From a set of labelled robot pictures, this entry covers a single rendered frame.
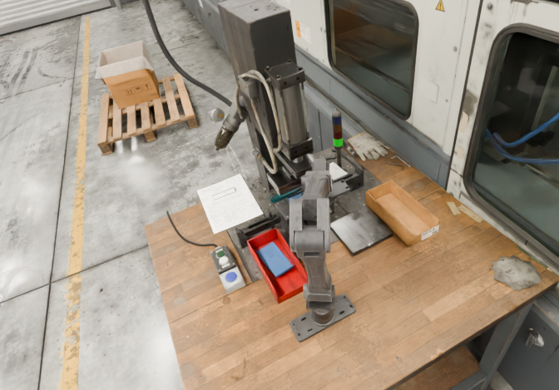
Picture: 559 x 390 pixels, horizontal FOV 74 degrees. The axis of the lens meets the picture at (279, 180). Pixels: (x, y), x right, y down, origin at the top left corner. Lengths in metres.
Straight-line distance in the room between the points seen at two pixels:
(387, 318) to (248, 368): 0.43
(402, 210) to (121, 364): 1.75
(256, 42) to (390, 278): 0.83
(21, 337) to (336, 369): 2.22
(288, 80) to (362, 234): 0.61
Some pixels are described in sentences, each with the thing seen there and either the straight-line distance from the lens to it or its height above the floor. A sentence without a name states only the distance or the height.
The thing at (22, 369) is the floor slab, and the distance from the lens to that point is 2.80.
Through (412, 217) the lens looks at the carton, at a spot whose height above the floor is 0.91.
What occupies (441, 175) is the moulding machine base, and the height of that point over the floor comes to 0.88.
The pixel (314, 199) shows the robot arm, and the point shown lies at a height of 1.35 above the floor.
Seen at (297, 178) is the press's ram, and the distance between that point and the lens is 1.24.
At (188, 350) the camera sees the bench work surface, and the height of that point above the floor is 0.90.
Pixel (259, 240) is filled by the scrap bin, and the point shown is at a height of 0.93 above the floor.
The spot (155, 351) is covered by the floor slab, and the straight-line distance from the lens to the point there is 2.40.
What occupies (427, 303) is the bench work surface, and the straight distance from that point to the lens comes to 1.25.
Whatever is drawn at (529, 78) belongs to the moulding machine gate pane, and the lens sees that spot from 1.24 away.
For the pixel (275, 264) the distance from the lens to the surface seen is 1.32.
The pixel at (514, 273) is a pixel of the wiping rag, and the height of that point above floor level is 0.92.
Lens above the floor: 1.96
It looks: 40 degrees down
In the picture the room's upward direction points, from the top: 11 degrees counter-clockwise
